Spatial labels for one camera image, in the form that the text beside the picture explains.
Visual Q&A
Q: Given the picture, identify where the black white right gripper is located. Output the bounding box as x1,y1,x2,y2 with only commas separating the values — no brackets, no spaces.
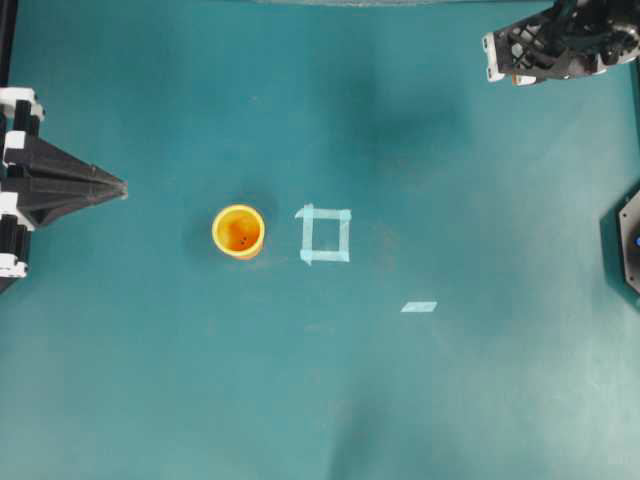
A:
482,0,639,86

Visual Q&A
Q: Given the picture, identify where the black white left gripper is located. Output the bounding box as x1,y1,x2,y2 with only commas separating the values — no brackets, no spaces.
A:
1,87,128,293

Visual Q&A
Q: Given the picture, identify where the orange cylindrical cup block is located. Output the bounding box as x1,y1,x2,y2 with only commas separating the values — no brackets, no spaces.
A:
211,204,266,260

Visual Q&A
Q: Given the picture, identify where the dark octagonal robot base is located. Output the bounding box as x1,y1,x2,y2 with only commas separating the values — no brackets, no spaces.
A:
599,183,639,311

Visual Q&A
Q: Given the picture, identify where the light blue tape square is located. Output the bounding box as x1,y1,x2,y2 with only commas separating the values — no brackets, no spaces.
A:
294,204,352,265

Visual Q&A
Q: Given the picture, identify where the light blue tape strip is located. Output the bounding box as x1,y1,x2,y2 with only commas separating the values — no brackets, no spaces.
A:
401,301,438,313

